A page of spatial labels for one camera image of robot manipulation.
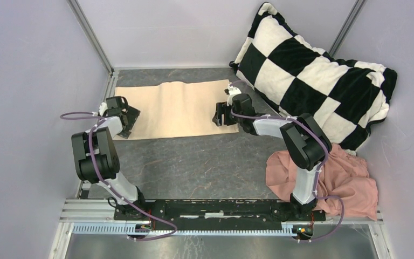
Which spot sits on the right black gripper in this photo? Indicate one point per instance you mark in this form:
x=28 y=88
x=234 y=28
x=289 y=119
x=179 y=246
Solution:
x=221 y=108

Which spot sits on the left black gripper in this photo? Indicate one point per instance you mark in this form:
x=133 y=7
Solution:
x=132 y=114

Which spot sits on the beige cloth wrap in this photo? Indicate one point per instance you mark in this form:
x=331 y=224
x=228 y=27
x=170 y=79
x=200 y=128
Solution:
x=176 y=109

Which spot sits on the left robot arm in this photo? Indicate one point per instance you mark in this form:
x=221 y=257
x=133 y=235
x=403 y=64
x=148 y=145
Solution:
x=95 y=157

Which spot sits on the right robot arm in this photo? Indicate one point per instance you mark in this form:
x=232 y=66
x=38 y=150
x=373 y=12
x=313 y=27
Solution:
x=304 y=139

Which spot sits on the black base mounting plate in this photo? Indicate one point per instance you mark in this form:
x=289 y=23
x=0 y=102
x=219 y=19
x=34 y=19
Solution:
x=213 y=215

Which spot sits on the black white checkered pillow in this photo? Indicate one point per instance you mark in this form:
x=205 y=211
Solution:
x=345 y=97

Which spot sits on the pink crumpled cloth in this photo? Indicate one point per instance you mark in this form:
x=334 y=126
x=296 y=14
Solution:
x=343 y=175

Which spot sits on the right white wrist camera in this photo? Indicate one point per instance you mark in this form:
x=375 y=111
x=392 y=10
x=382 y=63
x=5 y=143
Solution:
x=231 y=91

